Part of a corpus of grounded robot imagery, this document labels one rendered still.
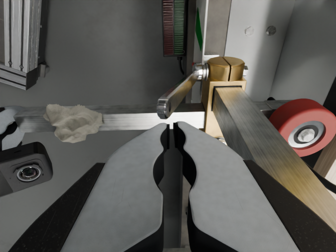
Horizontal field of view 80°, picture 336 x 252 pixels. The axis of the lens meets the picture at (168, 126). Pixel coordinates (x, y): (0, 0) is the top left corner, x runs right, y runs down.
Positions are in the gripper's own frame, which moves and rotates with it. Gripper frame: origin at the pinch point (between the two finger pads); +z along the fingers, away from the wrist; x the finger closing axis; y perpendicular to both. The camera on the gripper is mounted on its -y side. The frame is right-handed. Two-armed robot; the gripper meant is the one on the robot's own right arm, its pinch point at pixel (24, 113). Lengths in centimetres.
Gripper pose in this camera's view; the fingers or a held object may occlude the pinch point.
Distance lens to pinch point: 41.2
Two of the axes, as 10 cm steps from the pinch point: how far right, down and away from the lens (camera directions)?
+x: 0.2, 8.4, 5.4
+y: -10.0, 0.3, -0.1
